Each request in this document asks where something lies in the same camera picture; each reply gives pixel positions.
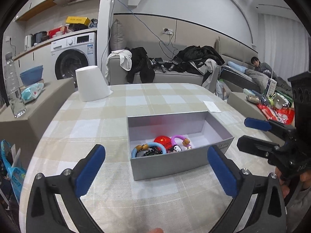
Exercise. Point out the clear plastic water bottle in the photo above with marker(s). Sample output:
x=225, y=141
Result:
x=12, y=87

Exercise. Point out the black clothes on sofa arm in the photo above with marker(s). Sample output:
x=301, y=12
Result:
x=140, y=64

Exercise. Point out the beige bench left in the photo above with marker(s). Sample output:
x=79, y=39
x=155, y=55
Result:
x=25, y=132

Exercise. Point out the black jacket pile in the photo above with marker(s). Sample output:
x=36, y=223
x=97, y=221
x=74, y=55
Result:
x=197, y=60

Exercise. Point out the white front-load washing machine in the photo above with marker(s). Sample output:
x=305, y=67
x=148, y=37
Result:
x=73, y=52

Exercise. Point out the beige bench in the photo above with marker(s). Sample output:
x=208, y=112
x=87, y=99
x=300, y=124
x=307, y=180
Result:
x=25, y=132
x=238, y=102

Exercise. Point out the grey sofa cushion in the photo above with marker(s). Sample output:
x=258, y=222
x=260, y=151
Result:
x=117, y=39

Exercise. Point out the person's right hand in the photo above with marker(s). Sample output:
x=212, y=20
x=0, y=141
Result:
x=305, y=178

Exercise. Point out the white kettle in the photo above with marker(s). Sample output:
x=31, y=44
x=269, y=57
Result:
x=28, y=42

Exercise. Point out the blue plastic basin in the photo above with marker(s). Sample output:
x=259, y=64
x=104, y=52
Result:
x=32, y=76

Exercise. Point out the white paper slip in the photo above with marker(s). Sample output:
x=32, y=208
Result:
x=212, y=107

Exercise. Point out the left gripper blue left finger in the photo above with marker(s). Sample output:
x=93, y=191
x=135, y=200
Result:
x=86, y=170

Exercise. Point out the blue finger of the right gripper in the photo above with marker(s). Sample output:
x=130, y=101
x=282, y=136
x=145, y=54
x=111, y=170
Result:
x=257, y=124
x=255, y=146

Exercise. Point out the yellow cardboard box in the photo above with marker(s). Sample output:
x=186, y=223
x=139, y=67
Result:
x=78, y=20

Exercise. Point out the white paper towel roll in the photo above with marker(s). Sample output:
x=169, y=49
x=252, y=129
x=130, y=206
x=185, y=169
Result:
x=91, y=84

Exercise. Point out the beige bench right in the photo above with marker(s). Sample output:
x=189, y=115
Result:
x=238, y=102

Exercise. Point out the person lying on sofa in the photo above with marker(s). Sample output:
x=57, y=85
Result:
x=261, y=74

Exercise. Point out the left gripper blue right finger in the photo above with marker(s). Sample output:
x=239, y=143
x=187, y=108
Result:
x=225, y=169

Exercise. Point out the grey cardboard phone box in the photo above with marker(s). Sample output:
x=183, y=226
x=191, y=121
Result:
x=191, y=135

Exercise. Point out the white garment on sofa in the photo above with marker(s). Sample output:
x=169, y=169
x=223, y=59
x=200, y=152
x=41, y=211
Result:
x=125, y=58

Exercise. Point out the red China flag badge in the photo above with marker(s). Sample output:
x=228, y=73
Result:
x=165, y=141

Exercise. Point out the grey sofa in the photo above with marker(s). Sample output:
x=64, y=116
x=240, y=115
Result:
x=163, y=74

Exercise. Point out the red snack bag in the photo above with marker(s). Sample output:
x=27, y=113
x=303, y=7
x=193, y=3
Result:
x=277, y=113

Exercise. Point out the blue shopping bag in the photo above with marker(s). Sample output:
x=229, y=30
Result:
x=12, y=162

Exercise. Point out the wet wipes pack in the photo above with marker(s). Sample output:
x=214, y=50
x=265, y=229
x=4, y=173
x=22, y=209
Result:
x=32, y=92

